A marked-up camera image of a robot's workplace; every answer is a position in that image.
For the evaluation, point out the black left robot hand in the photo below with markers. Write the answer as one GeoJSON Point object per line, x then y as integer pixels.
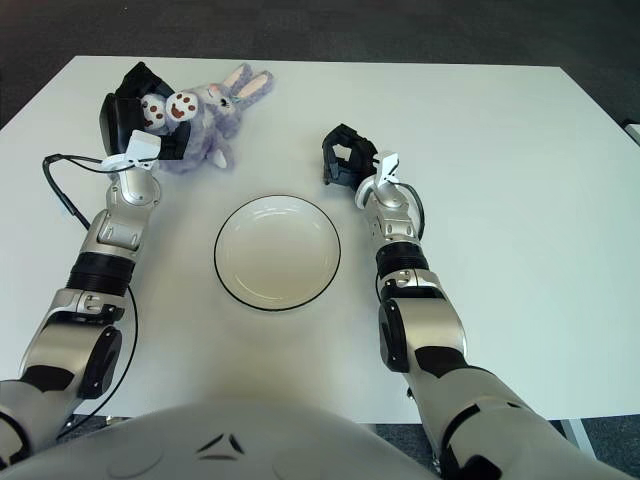
{"type": "Point", "coordinates": [117, 125]}

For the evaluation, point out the white table leg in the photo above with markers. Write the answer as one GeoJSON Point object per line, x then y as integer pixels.
{"type": "Point", "coordinates": [577, 435]}

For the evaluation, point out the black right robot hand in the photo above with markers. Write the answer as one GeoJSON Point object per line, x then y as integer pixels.
{"type": "Point", "coordinates": [357, 167]}

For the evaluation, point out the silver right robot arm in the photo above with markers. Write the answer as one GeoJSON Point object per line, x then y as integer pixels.
{"type": "Point", "coordinates": [425, 325]}

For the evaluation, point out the white plate with black rim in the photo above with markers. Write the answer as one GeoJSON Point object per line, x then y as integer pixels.
{"type": "Point", "coordinates": [277, 255]}

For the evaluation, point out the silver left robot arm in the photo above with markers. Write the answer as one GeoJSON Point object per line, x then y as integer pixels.
{"type": "Point", "coordinates": [125, 195]}

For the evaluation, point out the grey robot torso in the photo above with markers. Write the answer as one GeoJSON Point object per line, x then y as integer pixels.
{"type": "Point", "coordinates": [215, 450]}

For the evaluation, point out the purple plush bunny doll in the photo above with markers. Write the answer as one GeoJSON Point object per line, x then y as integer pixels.
{"type": "Point", "coordinates": [210, 135]}

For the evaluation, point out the white neighbouring table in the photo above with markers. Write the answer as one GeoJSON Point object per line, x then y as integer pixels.
{"type": "Point", "coordinates": [634, 131]}

